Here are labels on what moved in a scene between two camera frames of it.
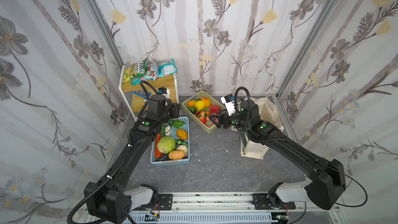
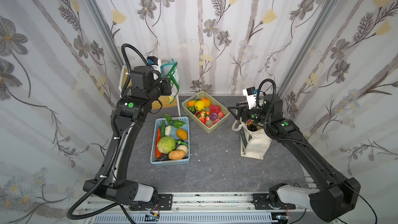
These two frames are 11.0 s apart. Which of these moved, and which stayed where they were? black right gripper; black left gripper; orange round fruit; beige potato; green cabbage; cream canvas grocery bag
Moved: black right gripper; black left gripper
Stayed: orange round fruit; cream canvas grocery bag; beige potato; green cabbage
